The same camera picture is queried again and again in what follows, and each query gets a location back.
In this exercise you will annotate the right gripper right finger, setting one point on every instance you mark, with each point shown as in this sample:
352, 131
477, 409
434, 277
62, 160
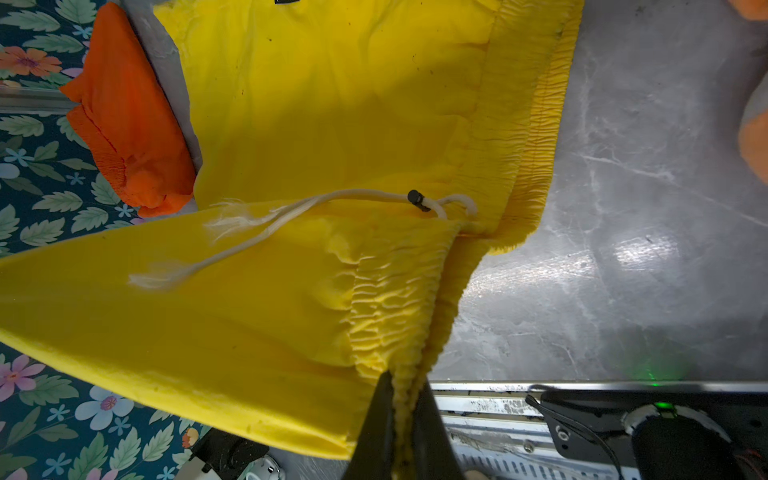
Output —
434, 458

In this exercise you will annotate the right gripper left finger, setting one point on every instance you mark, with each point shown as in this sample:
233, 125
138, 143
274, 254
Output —
374, 453

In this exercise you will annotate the yellow shorts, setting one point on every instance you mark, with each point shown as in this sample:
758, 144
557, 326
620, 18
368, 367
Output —
359, 159

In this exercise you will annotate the orange shorts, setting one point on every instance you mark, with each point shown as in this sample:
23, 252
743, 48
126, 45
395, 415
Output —
123, 116

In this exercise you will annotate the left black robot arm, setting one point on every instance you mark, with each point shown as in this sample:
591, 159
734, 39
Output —
222, 456

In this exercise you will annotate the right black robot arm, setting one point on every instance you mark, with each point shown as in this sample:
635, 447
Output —
614, 430

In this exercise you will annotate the orange fish plush toy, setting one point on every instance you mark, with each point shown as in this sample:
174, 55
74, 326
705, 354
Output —
752, 135

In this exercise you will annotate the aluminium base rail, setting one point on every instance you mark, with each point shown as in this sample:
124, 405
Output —
493, 429

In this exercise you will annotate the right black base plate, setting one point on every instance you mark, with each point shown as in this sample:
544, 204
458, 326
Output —
662, 432

